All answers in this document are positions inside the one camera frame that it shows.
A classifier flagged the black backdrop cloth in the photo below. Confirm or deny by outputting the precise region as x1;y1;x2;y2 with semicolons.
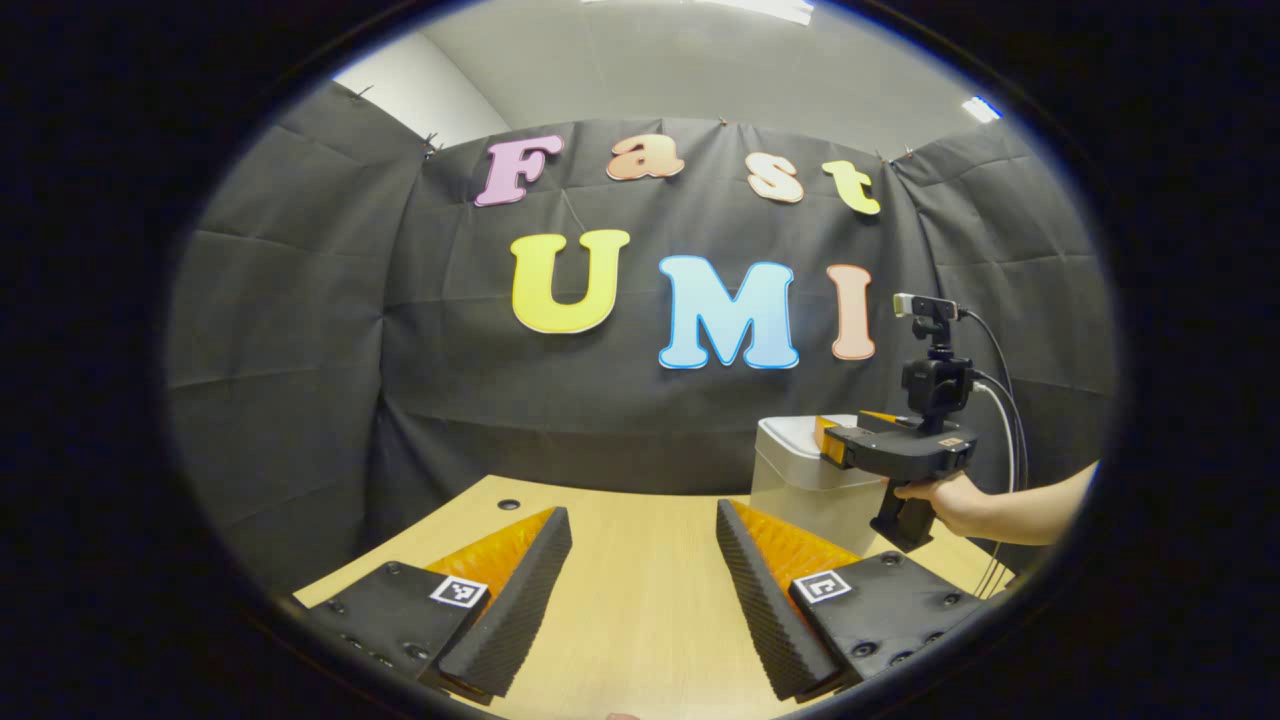
165;80;1121;596

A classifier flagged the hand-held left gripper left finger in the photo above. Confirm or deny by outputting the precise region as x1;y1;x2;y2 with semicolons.
295;505;573;706

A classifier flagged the black cable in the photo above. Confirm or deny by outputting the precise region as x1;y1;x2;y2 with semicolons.
960;310;1031;496

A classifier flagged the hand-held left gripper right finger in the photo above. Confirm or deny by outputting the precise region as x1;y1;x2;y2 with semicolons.
715;498;1001;701

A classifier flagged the white desktop garbage bin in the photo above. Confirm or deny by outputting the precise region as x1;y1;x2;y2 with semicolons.
750;413;906;557

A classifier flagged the wooden desktop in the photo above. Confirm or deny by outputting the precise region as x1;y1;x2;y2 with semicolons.
293;475;1016;720

